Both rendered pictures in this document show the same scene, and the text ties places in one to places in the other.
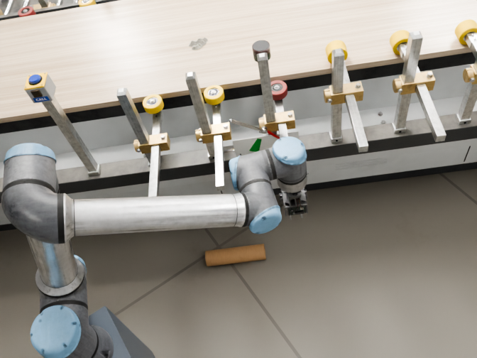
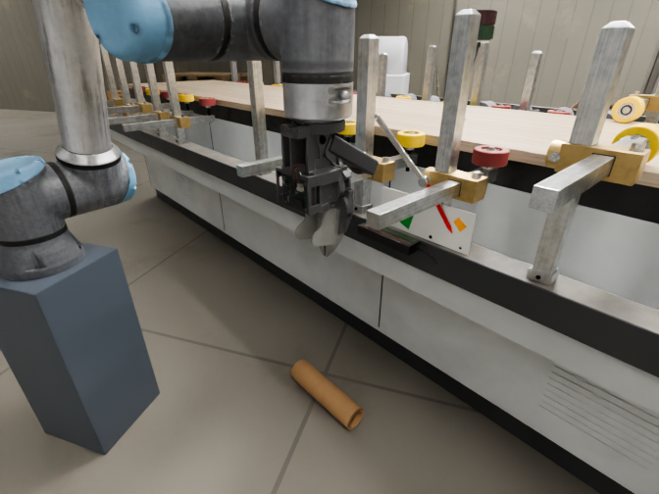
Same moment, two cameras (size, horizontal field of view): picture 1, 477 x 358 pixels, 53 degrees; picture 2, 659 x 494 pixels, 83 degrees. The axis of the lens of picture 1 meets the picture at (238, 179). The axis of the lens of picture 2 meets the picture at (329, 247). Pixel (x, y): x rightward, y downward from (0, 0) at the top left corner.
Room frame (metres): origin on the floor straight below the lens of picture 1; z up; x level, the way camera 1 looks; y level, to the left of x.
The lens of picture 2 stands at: (0.42, -0.50, 1.11)
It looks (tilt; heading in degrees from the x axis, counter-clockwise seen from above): 27 degrees down; 39
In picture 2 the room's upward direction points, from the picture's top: straight up
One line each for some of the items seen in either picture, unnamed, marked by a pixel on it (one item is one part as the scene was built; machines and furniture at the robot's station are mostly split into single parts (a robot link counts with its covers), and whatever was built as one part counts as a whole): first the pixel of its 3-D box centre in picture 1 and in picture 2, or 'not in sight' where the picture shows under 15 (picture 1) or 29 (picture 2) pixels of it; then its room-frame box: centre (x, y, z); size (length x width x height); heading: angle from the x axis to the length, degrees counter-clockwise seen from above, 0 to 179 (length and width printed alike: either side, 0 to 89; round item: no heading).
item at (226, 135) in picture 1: (213, 133); (369, 167); (1.26, 0.05, 0.83); 0.13 x 0.06 x 0.05; 82
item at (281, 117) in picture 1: (277, 121); (453, 182); (1.23, -0.20, 0.84); 0.13 x 0.06 x 0.05; 82
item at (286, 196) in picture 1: (293, 194); (315, 165); (0.81, -0.16, 0.97); 0.09 x 0.08 x 0.12; 173
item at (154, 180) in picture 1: (155, 152); (302, 158); (1.25, 0.29, 0.82); 0.43 x 0.03 x 0.04; 172
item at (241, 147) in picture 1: (266, 144); (422, 218); (1.21, -0.14, 0.75); 0.26 x 0.01 x 0.10; 82
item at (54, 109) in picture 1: (72, 137); (257, 111); (1.34, 0.58, 0.92); 0.05 x 0.04 x 0.45; 82
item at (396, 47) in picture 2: not in sight; (383, 95); (4.72, 2.15, 0.64); 0.63 x 0.53 x 1.28; 23
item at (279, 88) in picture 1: (277, 96); (486, 171); (1.35, -0.23, 0.85); 0.08 x 0.08 x 0.11
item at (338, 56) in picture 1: (336, 101); (572, 178); (1.20, -0.42, 0.91); 0.03 x 0.03 x 0.48; 82
